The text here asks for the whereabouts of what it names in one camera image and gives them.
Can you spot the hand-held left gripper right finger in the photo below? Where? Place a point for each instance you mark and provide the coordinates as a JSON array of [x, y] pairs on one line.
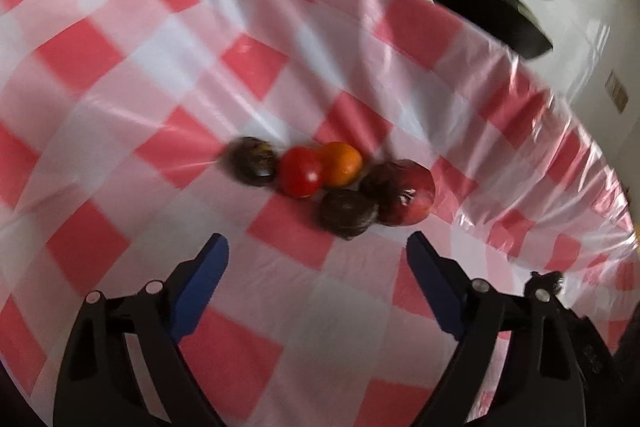
[[437, 287]]

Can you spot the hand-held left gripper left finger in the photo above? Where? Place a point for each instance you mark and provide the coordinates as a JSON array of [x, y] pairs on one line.
[[200, 287]]

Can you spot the red apple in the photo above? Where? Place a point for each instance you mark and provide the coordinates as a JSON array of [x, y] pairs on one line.
[[414, 196]]

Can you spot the dark round fruit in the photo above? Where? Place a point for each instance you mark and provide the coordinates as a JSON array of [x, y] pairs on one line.
[[379, 181], [252, 159], [347, 213]]

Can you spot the red tomato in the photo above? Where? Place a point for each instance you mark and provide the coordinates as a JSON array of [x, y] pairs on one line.
[[300, 172]]

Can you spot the orange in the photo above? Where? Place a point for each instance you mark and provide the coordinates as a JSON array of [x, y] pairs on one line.
[[344, 164]]

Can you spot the red white checkered tablecloth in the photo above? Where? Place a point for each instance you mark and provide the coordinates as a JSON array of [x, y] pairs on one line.
[[150, 72]]

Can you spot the black pan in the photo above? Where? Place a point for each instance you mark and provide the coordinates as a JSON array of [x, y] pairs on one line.
[[480, 2]]

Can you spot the beige wall socket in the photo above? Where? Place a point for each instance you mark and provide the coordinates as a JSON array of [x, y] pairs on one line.
[[617, 91]]

